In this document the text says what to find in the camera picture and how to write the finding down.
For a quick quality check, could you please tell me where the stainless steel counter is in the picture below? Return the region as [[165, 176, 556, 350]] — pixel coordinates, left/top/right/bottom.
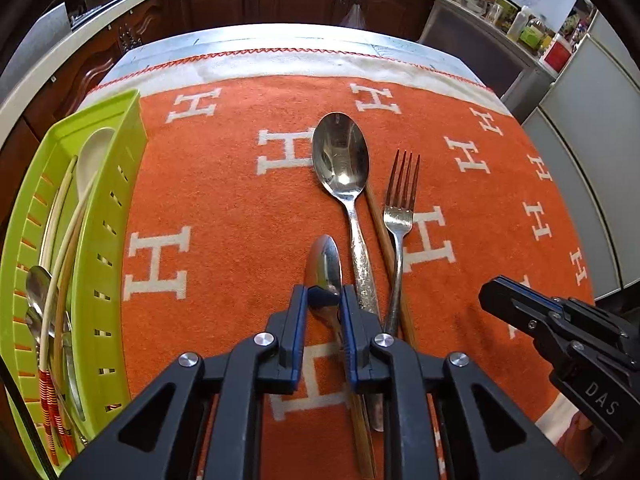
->
[[417, 0, 558, 106]]

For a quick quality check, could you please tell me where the orange printed blanket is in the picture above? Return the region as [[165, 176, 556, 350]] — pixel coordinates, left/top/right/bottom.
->
[[80, 49, 601, 480]]

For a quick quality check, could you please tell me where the green plastic utensil tray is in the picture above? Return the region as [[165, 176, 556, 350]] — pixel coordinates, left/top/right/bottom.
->
[[0, 87, 150, 478]]

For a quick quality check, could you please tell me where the grey steel panel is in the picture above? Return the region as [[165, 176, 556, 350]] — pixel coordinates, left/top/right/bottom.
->
[[0, 2, 71, 93]]

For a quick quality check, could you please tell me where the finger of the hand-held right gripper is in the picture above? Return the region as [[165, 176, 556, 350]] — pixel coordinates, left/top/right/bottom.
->
[[478, 280, 596, 386], [492, 275, 632, 356]]

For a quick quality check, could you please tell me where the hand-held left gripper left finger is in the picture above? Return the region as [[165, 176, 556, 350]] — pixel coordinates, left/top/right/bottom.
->
[[60, 284, 311, 480]]

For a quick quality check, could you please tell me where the large steel spoon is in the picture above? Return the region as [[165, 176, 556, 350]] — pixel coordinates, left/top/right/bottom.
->
[[311, 111, 383, 328]]

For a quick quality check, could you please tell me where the steel fork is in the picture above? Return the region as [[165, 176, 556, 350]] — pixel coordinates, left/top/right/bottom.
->
[[382, 149, 421, 341]]

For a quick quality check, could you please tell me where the white plastic spoon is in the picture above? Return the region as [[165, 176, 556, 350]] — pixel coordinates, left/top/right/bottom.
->
[[74, 127, 117, 211]]

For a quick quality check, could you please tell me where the brown wooden chopstick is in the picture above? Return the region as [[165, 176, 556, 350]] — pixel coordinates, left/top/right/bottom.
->
[[347, 392, 377, 480], [364, 182, 420, 351]]

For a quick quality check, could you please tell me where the white refrigerator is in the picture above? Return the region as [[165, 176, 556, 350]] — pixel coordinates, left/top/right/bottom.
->
[[500, 7, 640, 301]]

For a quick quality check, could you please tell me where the row of jars and bottles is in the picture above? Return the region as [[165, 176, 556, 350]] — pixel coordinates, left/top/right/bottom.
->
[[465, 0, 596, 56]]

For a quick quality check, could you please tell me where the red box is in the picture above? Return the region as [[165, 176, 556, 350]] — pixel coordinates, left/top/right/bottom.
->
[[542, 35, 573, 72]]

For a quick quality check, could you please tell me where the small steel spoon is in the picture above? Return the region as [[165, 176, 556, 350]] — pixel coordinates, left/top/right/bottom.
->
[[304, 234, 387, 433], [25, 264, 55, 361]]

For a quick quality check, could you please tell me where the hanging plastic bag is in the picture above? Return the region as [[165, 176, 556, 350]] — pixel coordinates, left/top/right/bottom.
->
[[342, 2, 368, 31]]

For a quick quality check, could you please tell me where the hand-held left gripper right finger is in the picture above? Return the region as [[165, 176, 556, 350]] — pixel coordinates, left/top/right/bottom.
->
[[341, 284, 583, 480]]

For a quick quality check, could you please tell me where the light chopstick red striped end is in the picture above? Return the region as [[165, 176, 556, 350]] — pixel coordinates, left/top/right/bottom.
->
[[50, 330, 77, 458], [39, 172, 98, 466], [38, 155, 80, 281]]

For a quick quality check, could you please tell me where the bamboo chopstick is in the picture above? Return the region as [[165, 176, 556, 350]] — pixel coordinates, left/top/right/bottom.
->
[[54, 230, 81, 396]]

